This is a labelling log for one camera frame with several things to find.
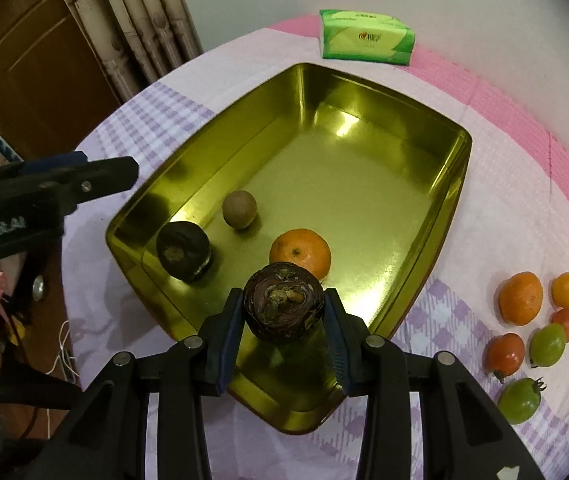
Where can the gold metal tray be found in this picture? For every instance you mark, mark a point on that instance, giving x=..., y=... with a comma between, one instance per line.
x=339, y=185

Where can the beige patterned curtain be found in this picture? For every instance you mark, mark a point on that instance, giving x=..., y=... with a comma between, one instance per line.
x=129, y=20

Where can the green tissue pack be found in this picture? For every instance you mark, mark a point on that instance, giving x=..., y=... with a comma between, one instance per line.
x=364, y=35

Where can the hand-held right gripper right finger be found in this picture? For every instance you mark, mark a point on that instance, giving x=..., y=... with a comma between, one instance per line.
x=337, y=340

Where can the brown wooden door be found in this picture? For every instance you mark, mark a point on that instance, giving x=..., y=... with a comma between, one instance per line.
x=39, y=85

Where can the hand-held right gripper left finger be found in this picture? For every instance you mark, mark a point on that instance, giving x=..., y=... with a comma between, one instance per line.
x=229, y=340

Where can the large orange mandarin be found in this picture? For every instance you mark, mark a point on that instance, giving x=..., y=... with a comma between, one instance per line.
x=520, y=299

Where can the small orange mandarin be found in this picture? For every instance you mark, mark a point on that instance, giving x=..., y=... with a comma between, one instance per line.
x=565, y=289

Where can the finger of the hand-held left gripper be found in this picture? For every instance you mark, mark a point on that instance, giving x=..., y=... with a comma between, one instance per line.
x=109, y=175
x=54, y=162

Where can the brown kiwi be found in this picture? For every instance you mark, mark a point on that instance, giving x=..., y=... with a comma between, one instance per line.
x=239, y=209

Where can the pink purple checkered tablecloth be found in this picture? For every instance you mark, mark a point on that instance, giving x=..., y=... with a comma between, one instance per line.
x=489, y=160

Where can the green tomato with stem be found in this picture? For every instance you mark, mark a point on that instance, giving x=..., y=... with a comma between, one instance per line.
x=518, y=401

